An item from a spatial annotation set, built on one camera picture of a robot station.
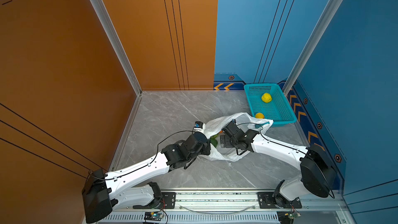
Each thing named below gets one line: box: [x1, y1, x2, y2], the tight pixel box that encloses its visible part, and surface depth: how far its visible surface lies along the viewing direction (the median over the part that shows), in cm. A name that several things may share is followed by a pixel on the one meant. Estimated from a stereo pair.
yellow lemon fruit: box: [261, 92, 273, 104], surface depth 113 cm
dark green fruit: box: [209, 133, 219, 148], surface depth 91 cm
